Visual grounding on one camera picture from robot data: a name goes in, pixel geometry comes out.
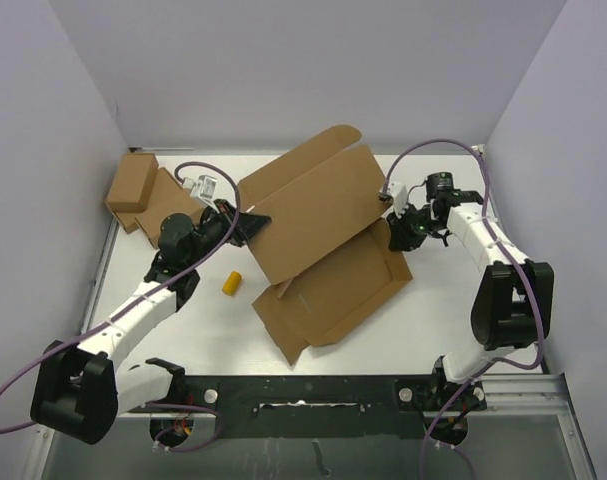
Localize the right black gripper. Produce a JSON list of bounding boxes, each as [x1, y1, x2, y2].
[[386, 202, 441, 252]]

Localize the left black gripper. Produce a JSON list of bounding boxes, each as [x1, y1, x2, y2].
[[186, 198, 271, 267]]

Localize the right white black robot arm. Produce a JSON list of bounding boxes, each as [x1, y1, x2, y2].
[[379, 172, 554, 409]]

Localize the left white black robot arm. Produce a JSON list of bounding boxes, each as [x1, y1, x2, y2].
[[30, 199, 271, 444]]

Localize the yellow foam cylinder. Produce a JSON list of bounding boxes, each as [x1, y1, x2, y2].
[[222, 271, 243, 297]]

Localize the flat cardboard piece underneath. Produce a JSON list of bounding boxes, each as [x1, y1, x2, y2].
[[113, 168, 187, 234]]

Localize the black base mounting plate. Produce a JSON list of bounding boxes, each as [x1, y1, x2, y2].
[[147, 374, 487, 441]]

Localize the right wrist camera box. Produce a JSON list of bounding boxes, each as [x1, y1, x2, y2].
[[379, 181, 409, 218]]

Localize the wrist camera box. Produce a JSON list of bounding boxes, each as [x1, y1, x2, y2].
[[379, 181, 409, 218], [182, 175, 217, 208]]

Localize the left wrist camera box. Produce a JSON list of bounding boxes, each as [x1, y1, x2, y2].
[[182, 175, 217, 208]]

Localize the aluminium frame rail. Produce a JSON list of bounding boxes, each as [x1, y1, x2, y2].
[[482, 374, 570, 415]]

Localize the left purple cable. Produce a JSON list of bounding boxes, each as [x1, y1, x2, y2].
[[0, 162, 244, 454]]

